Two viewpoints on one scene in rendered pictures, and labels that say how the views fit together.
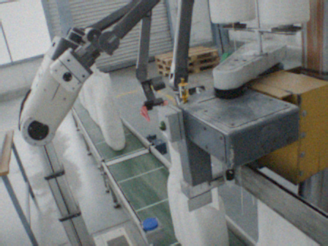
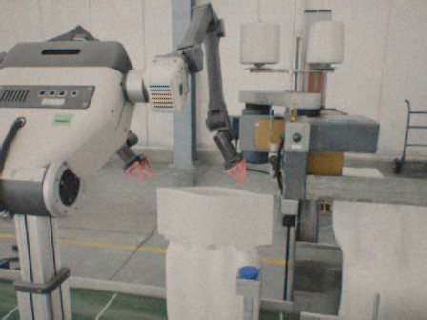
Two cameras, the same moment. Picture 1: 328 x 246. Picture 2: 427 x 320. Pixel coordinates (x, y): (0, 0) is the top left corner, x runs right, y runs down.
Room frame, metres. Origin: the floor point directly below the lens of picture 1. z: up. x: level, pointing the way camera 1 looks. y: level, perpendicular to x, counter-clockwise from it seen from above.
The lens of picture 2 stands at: (0.45, 1.12, 1.46)
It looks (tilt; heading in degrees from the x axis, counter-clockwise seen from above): 12 degrees down; 302
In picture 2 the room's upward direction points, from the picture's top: straight up
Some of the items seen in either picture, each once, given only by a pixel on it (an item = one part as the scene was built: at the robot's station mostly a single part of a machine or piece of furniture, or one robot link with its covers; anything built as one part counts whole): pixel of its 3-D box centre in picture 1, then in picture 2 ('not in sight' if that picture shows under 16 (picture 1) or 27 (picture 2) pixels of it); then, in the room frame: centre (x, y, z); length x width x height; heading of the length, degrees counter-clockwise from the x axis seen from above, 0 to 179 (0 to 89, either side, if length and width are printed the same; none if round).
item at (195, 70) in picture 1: (188, 67); not in sight; (6.90, -0.66, 0.07); 1.20 x 0.82 x 0.14; 109
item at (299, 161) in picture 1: (305, 117); (310, 144); (0.94, -0.49, 1.18); 0.34 x 0.25 x 0.31; 111
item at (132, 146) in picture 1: (100, 124); not in sight; (3.48, 0.81, 0.34); 2.21 x 0.39 x 0.09; 21
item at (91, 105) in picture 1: (93, 91); not in sight; (3.50, 0.81, 0.74); 0.47 x 0.22 x 0.72; 22
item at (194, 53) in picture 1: (186, 55); not in sight; (6.87, -0.65, 0.36); 1.20 x 0.82 x 0.14; 107
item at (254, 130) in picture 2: not in sight; (271, 133); (1.08, -0.38, 1.23); 0.28 x 0.07 x 0.16; 21
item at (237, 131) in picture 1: (235, 143); (326, 151); (0.79, -0.19, 1.21); 0.30 x 0.25 x 0.30; 21
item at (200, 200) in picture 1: (197, 198); (289, 218); (0.87, -0.06, 0.98); 0.09 x 0.05 x 0.05; 111
